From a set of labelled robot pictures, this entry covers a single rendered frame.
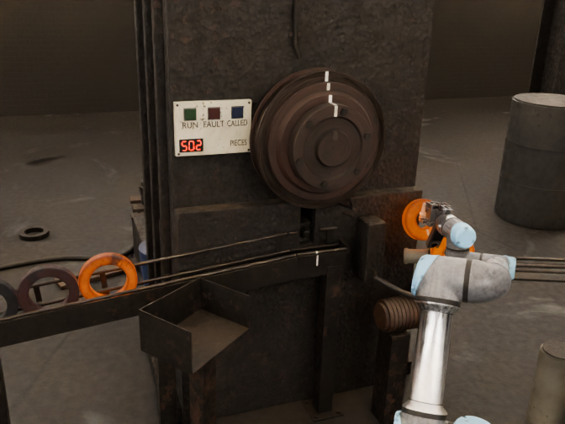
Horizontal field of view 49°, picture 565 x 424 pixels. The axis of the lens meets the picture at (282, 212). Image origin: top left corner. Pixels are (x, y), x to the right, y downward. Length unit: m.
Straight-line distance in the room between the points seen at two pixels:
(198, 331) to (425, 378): 0.70
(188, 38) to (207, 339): 0.94
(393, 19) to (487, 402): 1.59
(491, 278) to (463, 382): 1.27
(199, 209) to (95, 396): 0.99
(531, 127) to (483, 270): 2.99
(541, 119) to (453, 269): 2.99
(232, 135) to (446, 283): 0.88
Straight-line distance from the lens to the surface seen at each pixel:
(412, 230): 2.34
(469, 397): 2.84
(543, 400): 2.30
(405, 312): 2.33
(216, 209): 2.16
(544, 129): 4.61
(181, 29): 2.05
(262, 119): 2.00
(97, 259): 2.06
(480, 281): 1.69
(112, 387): 2.80
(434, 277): 1.70
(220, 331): 1.96
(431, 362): 1.70
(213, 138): 2.11
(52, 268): 2.06
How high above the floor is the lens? 1.62
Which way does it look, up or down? 21 degrees down
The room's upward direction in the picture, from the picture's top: 2 degrees clockwise
